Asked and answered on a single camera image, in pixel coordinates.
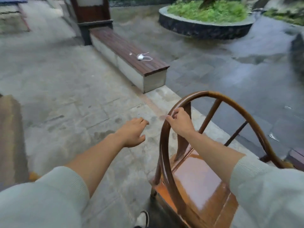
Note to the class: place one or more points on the person's right hand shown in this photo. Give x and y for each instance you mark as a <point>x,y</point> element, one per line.
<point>181,123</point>

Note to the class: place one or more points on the person's left hand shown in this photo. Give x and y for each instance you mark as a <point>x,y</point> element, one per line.
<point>129,135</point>

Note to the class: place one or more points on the person's left thumb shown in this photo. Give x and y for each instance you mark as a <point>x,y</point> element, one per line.
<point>141,139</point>

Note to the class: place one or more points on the person's right thumb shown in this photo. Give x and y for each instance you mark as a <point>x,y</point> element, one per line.
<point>170,119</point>

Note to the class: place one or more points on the brown round-back wooden chair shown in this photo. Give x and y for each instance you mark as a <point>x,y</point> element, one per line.
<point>197,182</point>

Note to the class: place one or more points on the person's right forearm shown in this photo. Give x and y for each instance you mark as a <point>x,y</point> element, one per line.
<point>213,156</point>

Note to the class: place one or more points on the person's left forearm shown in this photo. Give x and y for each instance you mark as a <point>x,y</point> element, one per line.
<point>95,159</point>

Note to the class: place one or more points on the white face mask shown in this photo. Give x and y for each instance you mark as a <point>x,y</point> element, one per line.
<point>140,57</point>

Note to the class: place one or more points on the dark trouser leg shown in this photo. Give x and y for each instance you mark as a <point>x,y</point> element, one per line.
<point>161,216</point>

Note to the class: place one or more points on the brown slatted wooden bench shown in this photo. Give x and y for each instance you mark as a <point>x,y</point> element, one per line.
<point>128,51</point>

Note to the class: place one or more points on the black and white shoe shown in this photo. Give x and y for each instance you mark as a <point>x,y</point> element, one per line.
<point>142,219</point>

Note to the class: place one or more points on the round dark stone planter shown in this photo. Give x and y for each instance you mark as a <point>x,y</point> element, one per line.
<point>201,29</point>

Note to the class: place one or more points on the green planter shrubs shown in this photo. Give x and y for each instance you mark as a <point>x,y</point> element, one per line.
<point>213,10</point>

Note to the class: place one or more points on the pale grey knit sweater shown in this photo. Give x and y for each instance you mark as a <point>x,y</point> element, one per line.
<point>35,199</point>

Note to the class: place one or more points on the brown wooden table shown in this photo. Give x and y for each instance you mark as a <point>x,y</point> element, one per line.
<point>10,140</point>

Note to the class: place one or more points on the dark purple wooden bench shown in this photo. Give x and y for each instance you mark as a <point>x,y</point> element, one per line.
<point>296,159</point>

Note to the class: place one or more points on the brown wooden pillar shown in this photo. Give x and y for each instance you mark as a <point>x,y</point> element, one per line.
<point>91,11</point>

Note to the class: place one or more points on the dark stone block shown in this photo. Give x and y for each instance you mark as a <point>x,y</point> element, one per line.
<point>298,54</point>

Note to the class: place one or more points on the rock bed with green plants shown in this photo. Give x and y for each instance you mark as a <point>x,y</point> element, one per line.
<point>285,13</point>

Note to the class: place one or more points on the red-legged table with blue top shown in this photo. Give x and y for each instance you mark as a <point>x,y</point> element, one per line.
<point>14,11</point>

